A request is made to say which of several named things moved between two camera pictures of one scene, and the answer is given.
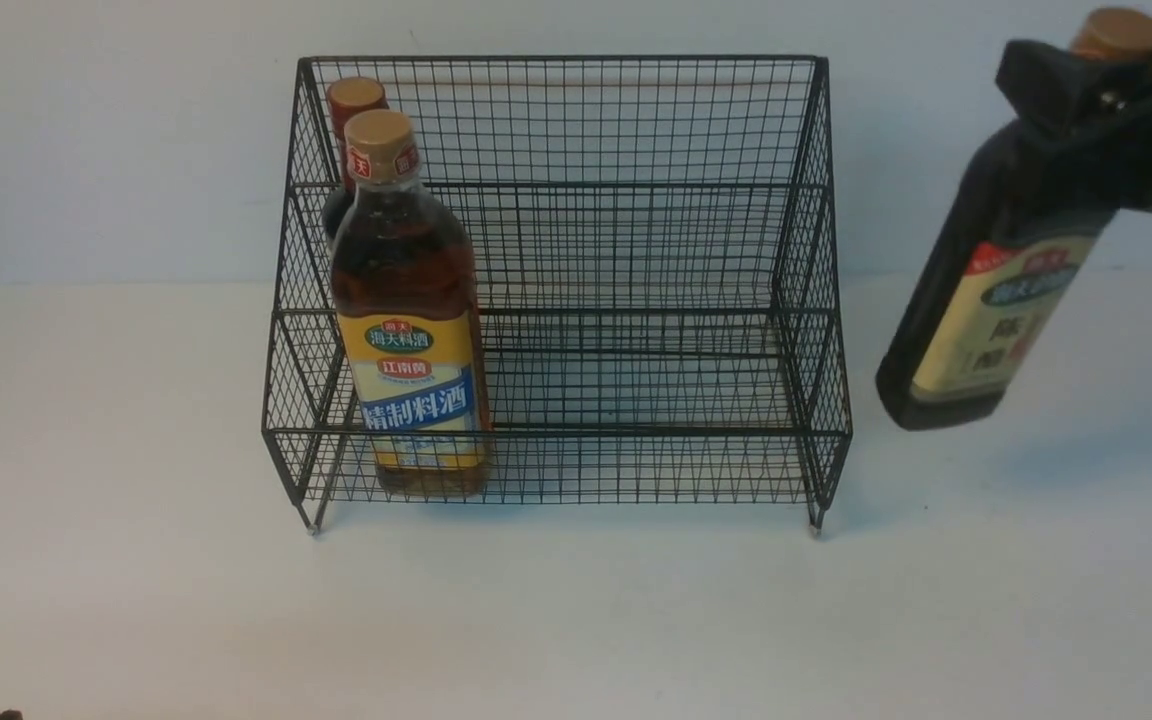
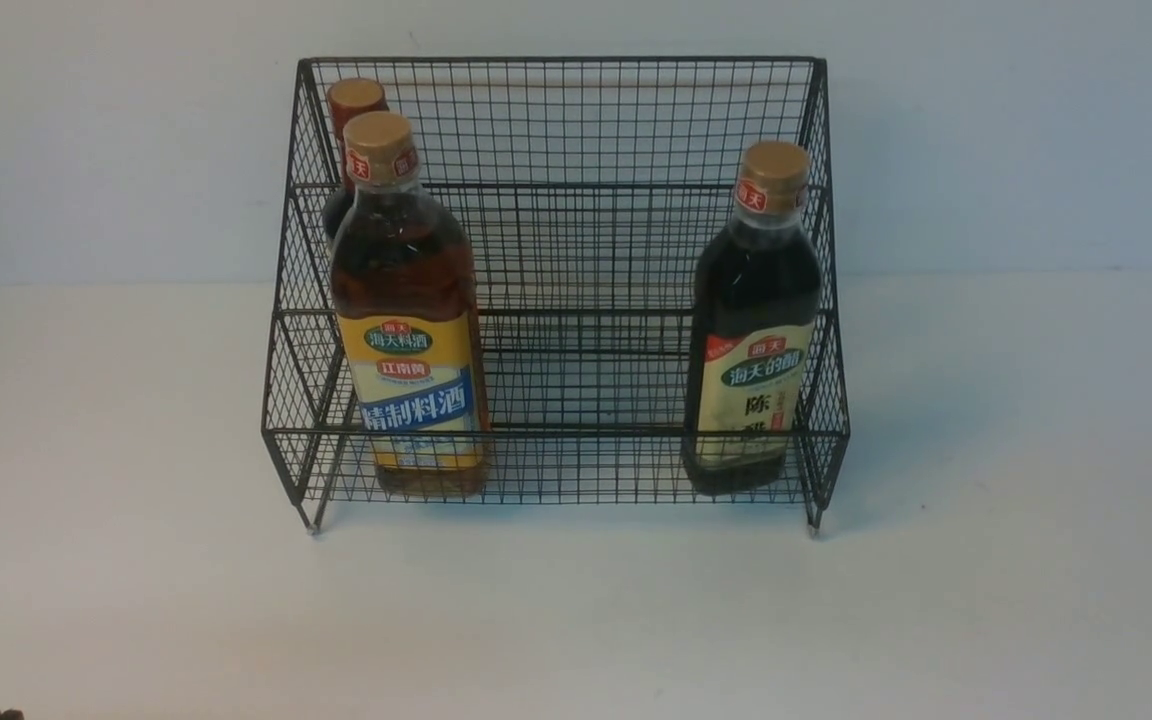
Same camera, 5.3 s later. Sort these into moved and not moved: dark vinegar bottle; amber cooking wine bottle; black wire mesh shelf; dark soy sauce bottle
Moved: dark vinegar bottle
Not moved: black wire mesh shelf; dark soy sauce bottle; amber cooking wine bottle
